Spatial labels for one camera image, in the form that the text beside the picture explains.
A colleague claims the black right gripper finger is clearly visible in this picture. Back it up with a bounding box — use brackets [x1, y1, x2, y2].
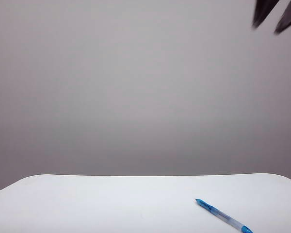
[251, 0, 280, 30]
[274, 0, 291, 34]

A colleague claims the blue translucent ballpoint pen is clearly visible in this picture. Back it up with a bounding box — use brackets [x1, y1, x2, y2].
[194, 198, 255, 233]

